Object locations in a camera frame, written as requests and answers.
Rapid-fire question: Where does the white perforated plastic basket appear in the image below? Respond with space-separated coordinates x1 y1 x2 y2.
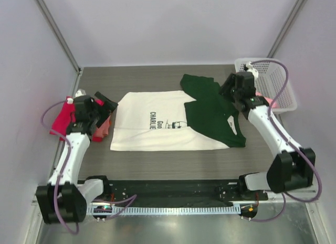
234 58 297 114

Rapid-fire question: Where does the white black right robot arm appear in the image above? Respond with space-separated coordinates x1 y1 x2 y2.
219 71 316 200

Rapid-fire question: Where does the pink t shirt in basket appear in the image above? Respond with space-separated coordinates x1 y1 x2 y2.
256 92 279 109

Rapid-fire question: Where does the aluminium corner post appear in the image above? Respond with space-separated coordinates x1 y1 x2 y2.
267 0 307 58
34 0 81 74

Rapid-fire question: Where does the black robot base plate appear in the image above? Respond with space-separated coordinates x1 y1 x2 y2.
109 179 268 207

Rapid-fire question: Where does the left aluminium corner post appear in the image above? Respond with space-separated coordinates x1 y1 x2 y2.
34 0 81 74

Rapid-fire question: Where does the aluminium frame rail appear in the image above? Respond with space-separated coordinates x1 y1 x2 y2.
31 186 320 206

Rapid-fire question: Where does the white and green t shirt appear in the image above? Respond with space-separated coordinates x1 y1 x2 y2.
110 74 246 152

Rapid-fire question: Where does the folded magenta t shirt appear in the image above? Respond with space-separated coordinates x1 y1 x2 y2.
49 98 102 142

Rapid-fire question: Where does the white slotted cable duct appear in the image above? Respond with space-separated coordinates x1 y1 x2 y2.
87 204 241 217

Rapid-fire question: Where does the right aluminium corner post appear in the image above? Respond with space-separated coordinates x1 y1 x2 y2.
267 0 307 58

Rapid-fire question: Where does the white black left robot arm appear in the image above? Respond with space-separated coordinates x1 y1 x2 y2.
36 89 118 224

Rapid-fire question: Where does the folded salmon t shirt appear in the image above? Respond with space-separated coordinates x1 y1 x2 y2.
93 116 111 139

